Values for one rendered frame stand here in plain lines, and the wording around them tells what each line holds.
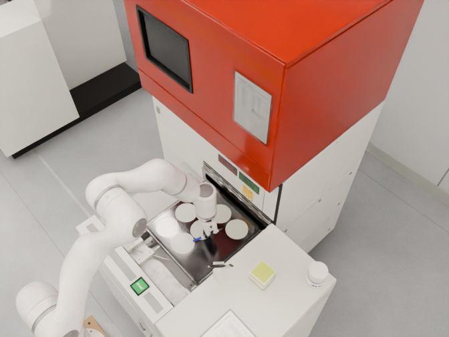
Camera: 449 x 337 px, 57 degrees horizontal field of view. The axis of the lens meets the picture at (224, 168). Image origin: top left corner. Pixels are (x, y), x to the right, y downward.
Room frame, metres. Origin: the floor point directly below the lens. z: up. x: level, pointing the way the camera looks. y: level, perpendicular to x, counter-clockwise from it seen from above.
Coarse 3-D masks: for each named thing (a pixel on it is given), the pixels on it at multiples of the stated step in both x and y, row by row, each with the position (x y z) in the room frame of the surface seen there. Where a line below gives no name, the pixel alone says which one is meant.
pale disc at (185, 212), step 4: (184, 204) 1.04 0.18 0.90; (188, 204) 1.04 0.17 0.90; (180, 208) 1.02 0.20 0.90; (184, 208) 1.02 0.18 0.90; (188, 208) 1.02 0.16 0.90; (192, 208) 1.02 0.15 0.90; (176, 212) 0.99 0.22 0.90; (180, 212) 0.99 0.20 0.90; (184, 212) 0.99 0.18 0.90; (188, 212) 0.99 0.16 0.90; (192, 212) 0.99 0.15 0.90; (176, 216) 0.97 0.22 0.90; (180, 216) 0.97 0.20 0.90; (184, 216) 0.97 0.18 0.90; (188, 216) 0.97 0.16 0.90; (192, 216) 0.97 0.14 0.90; (180, 220) 0.95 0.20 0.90; (184, 220) 0.95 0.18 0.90; (188, 220) 0.95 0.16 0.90
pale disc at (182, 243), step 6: (180, 234) 0.88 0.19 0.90; (186, 234) 0.88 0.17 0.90; (174, 240) 0.85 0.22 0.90; (180, 240) 0.85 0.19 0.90; (186, 240) 0.85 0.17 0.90; (174, 246) 0.83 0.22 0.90; (180, 246) 0.82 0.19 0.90; (186, 246) 0.82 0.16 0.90; (192, 246) 0.82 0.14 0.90; (180, 252) 0.80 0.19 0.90; (186, 252) 0.80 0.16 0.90
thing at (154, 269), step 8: (144, 248) 0.83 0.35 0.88; (136, 256) 0.79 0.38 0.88; (144, 264) 0.75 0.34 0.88; (152, 264) 0.75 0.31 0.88; (160, 264) 0.75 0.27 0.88; (152, 272) 0.72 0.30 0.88; (160, 272) 0.72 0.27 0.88; (168, 272) 0.72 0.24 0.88; (152, 280) 0.68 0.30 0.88; (160, 280) 0.68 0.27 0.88; (168, 280) 0.68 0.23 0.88; (176, 280) 0.68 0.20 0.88; (160, 288) 0.65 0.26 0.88; (168, 288) 0.65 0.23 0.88; (176, 288) 0.65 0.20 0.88; (184, 288) 0.65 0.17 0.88; (168, 296) 0.62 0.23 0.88
